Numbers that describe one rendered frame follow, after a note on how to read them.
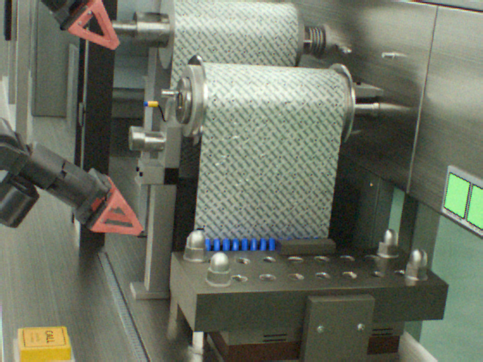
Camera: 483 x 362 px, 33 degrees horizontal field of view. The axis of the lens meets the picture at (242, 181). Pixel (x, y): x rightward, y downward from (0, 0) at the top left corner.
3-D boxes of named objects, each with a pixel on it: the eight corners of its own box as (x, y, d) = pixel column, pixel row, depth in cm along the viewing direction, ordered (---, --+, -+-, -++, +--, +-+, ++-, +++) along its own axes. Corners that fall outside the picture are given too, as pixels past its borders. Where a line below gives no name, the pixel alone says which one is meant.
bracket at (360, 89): (339, 90, 141) (341, 79, 141) (369, 92, 143) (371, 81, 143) (351, 96, 137) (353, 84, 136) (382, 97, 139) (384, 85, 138)
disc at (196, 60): (178, 134, 140) (185, 48, 136) (181, 134, 140) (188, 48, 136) (199, 157, 127) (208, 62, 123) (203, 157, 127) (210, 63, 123)
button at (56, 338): (17, 342, 121) (17, 327, 120) (65, 340, 123) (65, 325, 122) (20, 365, 114) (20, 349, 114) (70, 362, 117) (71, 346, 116)
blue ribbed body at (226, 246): (197, 255, 132) (199, 235, 131) (319, 252, 139) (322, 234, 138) (203, 263, 129) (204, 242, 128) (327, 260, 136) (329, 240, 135)
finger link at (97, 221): (130, 254, 123) (78, 223, 120) (122, 238, 130) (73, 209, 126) (156, 218, 123) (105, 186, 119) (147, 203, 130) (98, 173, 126)
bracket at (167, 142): (127, 289, 144) (138, 119, 136) (163, 287, 146) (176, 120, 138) (132, 300, 139) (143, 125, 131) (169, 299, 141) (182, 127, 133)
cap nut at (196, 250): (180, 253, 126) (183, 227, 125) (203, 253, 127) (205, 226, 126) (186, 263, 123) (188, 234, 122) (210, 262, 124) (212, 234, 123)
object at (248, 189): (192, 247, 132) (202, 137, 127) (325, 245, 140) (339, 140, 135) (193, 248, 132) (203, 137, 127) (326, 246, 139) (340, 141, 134)
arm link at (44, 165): (30, 144, 116) (30, 132, 122) (3, 181, 117) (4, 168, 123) (71, 169, 119) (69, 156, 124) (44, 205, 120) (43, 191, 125)
